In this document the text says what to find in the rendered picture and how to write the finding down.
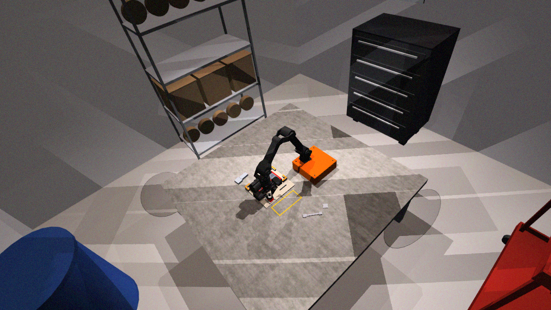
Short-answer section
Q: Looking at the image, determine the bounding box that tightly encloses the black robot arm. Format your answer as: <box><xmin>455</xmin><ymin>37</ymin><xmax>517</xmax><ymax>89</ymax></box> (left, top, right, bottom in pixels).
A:
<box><xmin>249</xmin><ymin>126</ymin><xmax>312</xmax><ymax>193</ymax></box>

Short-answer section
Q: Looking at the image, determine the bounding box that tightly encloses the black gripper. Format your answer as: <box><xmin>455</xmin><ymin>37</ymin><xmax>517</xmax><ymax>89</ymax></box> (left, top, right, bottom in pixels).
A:
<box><xmin>253</xmin><ymin>177</ymin><xmax>282</xmax><ymax>201</ymax></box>

